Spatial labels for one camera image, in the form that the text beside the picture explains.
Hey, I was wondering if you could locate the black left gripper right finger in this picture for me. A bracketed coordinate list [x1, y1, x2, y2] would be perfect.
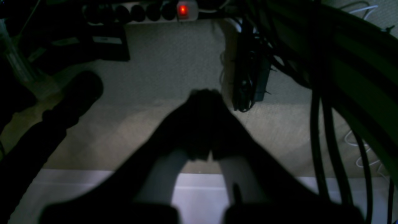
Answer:
[205, 90, 364, 224]

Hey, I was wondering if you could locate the white power strip red switch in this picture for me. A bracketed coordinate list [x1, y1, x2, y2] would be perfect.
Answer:
[81, 0, 199, 26]

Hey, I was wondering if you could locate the black robot arm cable bundle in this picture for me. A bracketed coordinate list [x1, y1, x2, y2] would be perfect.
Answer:
[246, 0, 398, 224]

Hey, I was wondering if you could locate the black power adapter brick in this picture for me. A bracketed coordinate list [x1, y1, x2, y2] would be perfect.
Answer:
[232, 20, 271, 113]

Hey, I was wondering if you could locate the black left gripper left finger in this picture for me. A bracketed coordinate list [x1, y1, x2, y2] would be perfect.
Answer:
[41, 90, 215, 224]

